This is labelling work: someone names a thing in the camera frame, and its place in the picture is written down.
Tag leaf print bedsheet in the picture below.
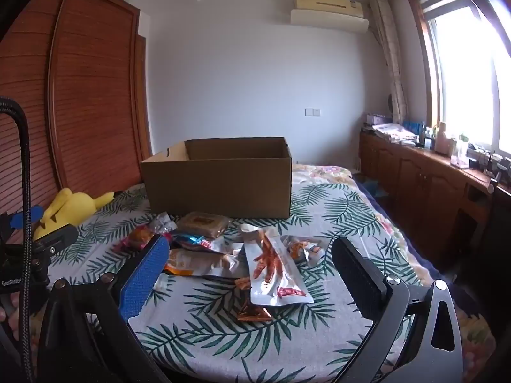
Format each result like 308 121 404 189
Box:
8 184 440 383

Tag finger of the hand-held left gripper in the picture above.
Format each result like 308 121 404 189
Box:
34 224 79 254
9 207 43 230

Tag floral quilt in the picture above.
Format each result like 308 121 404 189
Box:
291 163 498 372

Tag yellow plush toy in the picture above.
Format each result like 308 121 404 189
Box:
34 188 123 241

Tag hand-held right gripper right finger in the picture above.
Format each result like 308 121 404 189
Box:
331 236 464 383

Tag brown cardboard box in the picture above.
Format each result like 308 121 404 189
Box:
141 137 293 219

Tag wooden framed window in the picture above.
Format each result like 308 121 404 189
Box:
405 0 511 160

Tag small silver snack packet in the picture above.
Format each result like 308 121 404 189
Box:
149 212 178 234

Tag clear plastic box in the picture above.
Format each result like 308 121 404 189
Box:
450 139 470 167

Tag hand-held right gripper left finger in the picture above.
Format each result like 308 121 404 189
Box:
38 235 172 383

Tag silver blue snack packet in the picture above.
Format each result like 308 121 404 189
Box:
172 233 224 254

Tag wooden desk with clutter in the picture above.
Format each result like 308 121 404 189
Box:
358 131 511 274

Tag orange snack packet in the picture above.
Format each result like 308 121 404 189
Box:
162 247 244 279

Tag person's left hand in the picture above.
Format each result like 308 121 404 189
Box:
0 291 21 341

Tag brown cake packet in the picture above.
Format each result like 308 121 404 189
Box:
176 211 231 242

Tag white wall air conditioner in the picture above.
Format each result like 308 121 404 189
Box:
291 0 370 33

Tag small clear snack packet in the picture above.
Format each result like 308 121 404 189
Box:
281 235 323 268

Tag small pink snack packet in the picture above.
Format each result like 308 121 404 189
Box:
112 225 160 253

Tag stack of papers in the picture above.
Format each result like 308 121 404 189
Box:
371 122 418 145

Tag wooden slatted wardrobe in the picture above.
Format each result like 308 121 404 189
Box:
0 0 153 245

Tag pink bottle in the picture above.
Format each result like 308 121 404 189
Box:
435 122 450 154

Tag patterned curtain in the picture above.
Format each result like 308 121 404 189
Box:
369 0 408 123

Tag black braided cable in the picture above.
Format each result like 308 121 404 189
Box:
0 96 34 383

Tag black electronic devices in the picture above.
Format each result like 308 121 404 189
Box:
467 148 511 185

